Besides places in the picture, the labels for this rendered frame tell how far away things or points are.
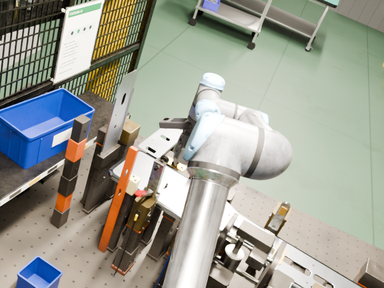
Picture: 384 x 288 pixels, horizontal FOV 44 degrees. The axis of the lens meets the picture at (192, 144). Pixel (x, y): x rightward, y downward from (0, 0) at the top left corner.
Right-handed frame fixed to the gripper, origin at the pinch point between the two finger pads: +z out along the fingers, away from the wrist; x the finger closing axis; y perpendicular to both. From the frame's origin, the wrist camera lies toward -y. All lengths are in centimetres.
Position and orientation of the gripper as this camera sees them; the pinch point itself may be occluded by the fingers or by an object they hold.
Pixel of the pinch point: (175, 160)
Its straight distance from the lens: 165.8
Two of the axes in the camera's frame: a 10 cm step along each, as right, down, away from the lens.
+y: 8.5, 4.8, -2.0
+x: 4.2, -4.0, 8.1
